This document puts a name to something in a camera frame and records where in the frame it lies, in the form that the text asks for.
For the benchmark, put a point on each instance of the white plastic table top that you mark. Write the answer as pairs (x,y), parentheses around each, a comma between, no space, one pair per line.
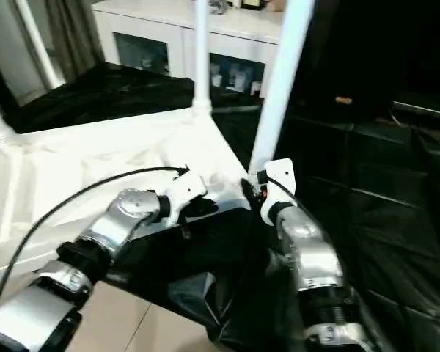
(95,146)

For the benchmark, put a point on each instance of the black shiny mat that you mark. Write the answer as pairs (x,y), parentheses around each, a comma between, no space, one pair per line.
(370,183)

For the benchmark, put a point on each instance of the small pale label tag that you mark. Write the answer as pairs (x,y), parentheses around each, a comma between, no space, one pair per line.
(343,99)

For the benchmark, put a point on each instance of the long black bar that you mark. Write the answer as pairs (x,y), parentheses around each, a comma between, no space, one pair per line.
(425,110)

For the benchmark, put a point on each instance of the small dark patterned object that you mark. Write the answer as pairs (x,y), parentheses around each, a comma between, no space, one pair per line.
(218,6)

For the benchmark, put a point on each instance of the white glass-door cabinet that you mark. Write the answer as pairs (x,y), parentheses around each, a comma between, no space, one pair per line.
(150,22)

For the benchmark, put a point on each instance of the black backdrop cloth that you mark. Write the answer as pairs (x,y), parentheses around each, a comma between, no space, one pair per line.
(388,44)

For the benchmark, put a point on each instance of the grey curtain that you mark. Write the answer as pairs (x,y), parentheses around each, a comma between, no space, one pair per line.
(77,36)

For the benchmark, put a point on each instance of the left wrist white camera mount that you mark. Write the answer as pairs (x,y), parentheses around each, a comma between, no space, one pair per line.
(187,187)

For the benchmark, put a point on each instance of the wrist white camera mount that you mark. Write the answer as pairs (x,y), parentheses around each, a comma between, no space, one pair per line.
(187,187)
(282,172)

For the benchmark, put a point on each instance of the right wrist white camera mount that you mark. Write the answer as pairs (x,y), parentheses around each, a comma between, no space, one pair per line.
(282,172)

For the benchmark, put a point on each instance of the small dark picture frame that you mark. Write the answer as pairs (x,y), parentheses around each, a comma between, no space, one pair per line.
(253,3)

